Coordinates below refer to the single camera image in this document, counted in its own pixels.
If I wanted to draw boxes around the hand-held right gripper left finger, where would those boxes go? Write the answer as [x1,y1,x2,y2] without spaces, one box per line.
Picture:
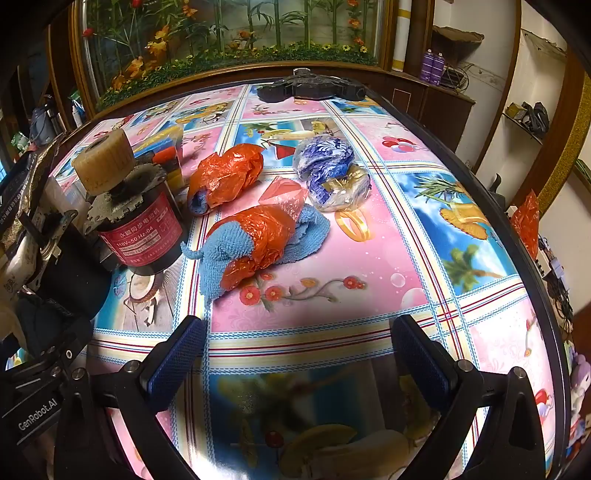
[54,315,209,480]

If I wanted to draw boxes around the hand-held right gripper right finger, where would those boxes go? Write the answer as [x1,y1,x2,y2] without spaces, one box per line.
[390,315,548,480]

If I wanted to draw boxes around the blue cloth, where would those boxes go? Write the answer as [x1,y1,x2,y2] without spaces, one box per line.
[180,204,331,296]

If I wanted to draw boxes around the orange bag with blue cloth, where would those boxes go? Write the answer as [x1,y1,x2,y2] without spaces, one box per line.
[187,143,265,217]

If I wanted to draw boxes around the orange blue sponge pack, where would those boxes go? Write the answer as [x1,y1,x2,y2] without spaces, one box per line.
[152,148,182,171]

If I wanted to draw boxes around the blue white tissue pack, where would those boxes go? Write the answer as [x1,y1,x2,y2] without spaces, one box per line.
[292,135,372,213]

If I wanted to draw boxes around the printed tablecloth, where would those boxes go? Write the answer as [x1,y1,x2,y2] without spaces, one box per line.
[48,83,566,480]

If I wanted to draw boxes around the red label motor with roller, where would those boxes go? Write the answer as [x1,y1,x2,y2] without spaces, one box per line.
[71,128,185,273]

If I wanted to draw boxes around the orange plastic bag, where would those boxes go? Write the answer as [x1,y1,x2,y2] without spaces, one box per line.
[510,190,541,260]

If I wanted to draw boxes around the pink plastic bag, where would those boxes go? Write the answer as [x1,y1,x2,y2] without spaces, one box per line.
[259,175,308,217]

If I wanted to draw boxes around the dark patterned cloth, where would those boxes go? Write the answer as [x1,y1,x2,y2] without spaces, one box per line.
[0,143,63,222]

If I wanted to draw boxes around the black tool bundle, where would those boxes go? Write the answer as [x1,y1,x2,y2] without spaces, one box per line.
[522,102,550,137]

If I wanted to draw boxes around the black flat tool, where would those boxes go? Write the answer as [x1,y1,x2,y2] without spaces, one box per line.
[256,68,365,102]

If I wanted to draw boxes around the white rolled paper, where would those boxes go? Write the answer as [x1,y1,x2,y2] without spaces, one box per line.
[394,0,411,72]

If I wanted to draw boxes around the flower painted glass panel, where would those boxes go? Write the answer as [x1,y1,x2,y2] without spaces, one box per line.
[71,0,398,114]

